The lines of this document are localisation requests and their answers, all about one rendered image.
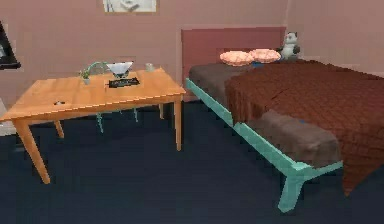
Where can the black and white panda toy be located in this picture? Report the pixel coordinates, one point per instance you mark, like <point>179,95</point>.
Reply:
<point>290,47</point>

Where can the pink pillow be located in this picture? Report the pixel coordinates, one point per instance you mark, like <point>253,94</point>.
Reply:
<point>236,58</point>
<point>265,55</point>

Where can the teal frame bed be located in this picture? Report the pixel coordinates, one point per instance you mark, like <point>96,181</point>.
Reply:
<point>266,146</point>

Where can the small dark round object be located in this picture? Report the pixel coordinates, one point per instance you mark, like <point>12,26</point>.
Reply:
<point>59,103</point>

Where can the framed wall picture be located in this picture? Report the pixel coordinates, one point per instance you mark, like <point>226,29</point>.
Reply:
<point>129,5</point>

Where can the black wall television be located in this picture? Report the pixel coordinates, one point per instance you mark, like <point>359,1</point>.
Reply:
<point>6,53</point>

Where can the small green potted plant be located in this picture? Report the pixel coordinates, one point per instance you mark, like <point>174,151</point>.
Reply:
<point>85,75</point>

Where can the brown quilted blanket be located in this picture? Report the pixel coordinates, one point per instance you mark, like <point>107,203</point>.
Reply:
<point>320,100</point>

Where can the orange wooden table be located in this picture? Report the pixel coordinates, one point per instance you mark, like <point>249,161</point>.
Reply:
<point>90,95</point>

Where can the grey cup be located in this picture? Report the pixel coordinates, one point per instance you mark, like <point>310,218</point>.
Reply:
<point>150,67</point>

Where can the teal metal chair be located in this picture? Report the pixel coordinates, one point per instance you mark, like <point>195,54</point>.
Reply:
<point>100,100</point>

